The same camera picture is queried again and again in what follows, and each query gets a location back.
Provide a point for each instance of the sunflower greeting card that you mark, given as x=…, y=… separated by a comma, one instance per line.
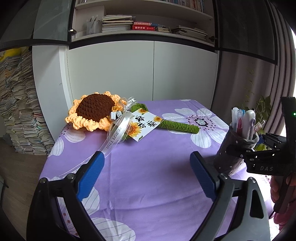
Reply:
x=143, y=123

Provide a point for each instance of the clear ribbon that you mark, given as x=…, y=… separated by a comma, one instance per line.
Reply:
x=119, y=128

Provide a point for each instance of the red pen clear cap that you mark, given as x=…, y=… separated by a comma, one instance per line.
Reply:
x=239, y=126

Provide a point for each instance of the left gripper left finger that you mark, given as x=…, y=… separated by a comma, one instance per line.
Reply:
x=88, y=173

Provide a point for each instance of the purple floral tablecloth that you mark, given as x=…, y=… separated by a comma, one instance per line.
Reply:
x=147, y=189

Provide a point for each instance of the green potted plant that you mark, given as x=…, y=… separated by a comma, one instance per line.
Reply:
x=262, y=109

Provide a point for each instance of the checkered clear tube pen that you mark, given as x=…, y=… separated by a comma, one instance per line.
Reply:
x=258, y=126

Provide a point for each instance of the books on shelf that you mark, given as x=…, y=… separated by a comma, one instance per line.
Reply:
x=115, y=23

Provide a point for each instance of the grey white pen holder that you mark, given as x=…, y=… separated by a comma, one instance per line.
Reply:
x=230, y=157

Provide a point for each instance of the stack of papers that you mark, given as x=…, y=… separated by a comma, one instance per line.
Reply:
x=20, y=107

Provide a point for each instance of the crochet sunflower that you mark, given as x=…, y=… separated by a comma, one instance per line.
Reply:
x=94, y=112

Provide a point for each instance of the white cabinet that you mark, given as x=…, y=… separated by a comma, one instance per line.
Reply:
x=68, y=63

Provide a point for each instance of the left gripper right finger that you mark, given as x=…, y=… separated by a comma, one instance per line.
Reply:
x=204, y=173

